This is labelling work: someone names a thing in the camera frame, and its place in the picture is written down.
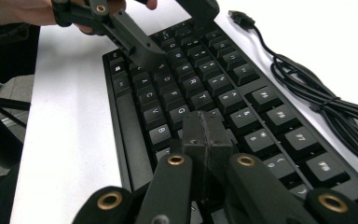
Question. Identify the white table board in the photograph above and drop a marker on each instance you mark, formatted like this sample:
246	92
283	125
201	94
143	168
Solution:
71	124

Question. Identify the black computer keyboard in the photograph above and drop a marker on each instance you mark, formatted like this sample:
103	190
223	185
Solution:
223	90

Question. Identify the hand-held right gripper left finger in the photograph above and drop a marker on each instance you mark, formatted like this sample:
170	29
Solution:
197	137

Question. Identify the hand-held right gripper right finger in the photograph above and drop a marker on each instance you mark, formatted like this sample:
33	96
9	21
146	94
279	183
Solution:
219	140

